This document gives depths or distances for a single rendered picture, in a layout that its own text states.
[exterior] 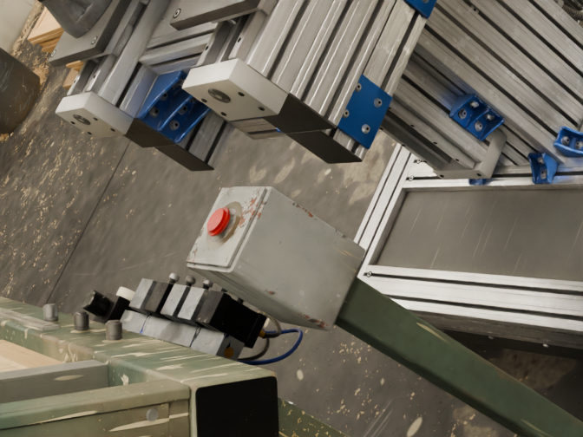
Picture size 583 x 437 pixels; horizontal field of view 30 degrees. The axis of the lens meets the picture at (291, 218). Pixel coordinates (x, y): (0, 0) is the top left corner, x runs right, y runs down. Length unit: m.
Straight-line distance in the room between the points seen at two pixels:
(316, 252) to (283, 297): 0.07
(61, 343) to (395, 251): 0.91
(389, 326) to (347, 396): 1.13
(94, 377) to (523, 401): 0.62
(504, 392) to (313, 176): 1.68
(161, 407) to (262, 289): 0.19
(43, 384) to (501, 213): 1.03
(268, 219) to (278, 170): 2.08
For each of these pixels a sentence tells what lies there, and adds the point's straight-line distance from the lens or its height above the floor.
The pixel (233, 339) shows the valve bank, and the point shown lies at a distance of 1.64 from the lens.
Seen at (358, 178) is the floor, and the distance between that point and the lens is 3.01.
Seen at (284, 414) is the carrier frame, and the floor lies 0.77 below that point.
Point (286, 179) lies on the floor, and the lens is 3.32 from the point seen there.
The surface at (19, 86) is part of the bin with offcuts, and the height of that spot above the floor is 0.12.
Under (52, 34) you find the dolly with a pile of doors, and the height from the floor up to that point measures 0.39.
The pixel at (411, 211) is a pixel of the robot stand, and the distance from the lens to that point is 2.37.
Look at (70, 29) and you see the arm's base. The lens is 1.94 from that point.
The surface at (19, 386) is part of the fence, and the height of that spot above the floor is 1.00.
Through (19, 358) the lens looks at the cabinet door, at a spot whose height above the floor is 0.92.
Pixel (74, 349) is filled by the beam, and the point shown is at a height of 0.90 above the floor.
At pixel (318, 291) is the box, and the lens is 1.37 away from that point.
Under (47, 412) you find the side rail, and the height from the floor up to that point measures 1.05.
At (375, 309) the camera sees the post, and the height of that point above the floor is 0.69.
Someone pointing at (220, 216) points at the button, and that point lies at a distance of 1.35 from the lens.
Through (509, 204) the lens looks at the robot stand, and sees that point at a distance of 2.16.
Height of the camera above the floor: 1.52
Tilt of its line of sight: 29 degrees down
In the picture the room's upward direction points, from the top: 57 degrees counter-clockwise
